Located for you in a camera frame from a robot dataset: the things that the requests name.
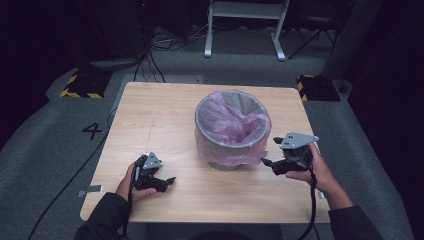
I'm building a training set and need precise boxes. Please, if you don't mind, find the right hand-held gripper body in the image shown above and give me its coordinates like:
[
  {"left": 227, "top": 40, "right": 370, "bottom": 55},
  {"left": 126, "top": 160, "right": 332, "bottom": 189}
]
[{"left": 279, "top": 131, "right": 320, "bottom": 173}]

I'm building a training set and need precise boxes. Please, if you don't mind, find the grey curtain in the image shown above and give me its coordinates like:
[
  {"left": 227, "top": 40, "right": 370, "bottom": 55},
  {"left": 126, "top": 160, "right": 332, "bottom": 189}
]
[{"left": 321, "top": 0, "right": 384, "bottom": 81}]

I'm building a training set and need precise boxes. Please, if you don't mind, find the green plastic bin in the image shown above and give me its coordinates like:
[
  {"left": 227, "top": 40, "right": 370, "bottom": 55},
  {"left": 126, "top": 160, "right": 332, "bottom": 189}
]
[{"left": 194, "top": 89, "right": 272, "bottom": 172}]

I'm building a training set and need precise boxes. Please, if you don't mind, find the light grey stand foot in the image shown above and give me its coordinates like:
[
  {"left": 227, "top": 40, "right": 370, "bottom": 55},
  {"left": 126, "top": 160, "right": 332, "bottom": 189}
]
[{"left": 89, "top": 58, "right": 138, "bottom": 71}]

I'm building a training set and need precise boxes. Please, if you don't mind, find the grey tape strip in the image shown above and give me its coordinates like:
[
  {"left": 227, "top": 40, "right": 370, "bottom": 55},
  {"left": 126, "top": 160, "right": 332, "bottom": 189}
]
[{"left": 77, "top": 185, "right": 104, "bottom": 198}]

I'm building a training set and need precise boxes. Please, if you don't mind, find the person's right hand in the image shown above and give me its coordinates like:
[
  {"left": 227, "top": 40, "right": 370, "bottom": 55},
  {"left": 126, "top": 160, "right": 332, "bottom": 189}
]
[{"left": 285, "top": 143, "right": 338, "bottom": 196}]

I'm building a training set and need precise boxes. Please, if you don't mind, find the bundle of black cables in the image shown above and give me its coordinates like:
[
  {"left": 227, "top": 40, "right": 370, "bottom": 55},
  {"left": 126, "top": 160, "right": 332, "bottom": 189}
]
[{"left": 133, "top": 23, "right": 214, "bottom": 84}]

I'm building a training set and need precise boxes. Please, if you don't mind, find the dark tripod stand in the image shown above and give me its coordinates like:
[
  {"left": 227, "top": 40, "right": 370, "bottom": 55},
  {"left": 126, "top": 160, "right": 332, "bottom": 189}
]
[{"left": 288, "top": 13, "right": 338, "bottom": 60}]

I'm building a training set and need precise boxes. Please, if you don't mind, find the person's left hand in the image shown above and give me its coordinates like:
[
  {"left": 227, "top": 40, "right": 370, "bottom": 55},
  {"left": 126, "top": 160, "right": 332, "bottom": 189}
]
[{"left": 115, "top": 163, "right": 158, "bottom": 203}]

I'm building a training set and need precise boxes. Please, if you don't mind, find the long black floor cable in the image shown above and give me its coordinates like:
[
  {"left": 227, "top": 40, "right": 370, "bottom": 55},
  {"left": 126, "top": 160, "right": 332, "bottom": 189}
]
[{"left": 26, "top": 106, "right": 118, "bottom": 240}]

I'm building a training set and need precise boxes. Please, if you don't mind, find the white metal table frame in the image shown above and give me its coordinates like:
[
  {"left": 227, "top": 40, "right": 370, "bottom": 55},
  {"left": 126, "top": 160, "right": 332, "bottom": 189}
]
[{"left": 203, "top": 0, "right": 291, "bottom": 62}]

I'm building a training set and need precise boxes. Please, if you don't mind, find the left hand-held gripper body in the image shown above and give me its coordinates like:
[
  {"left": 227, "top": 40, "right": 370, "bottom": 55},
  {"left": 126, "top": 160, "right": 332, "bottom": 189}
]
[{"left": 132, "top": 152, "right": 164, "bottom": 191}]

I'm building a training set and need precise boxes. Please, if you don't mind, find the pink plastic bag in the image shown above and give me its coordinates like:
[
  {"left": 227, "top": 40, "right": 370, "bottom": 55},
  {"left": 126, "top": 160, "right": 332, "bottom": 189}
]
[{"left": 194, "top": 90, "right": 272, "bottom": 168}]

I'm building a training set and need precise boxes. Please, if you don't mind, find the black yellow striped stand base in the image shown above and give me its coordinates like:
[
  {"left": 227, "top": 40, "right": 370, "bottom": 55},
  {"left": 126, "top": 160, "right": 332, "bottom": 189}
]
[
  {"left": 296, "top": 74, "right": 342, "bottom": 103},
  {"left": 59, "top": 68, "right": 113, "bottom": 99}
]

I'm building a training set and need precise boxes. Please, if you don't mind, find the right hand-held gripper cable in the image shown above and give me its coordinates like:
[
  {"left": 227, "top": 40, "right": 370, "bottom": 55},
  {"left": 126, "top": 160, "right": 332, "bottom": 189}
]
[{"left": 296, "top": 164, "right": 318, "bottom": 240}]

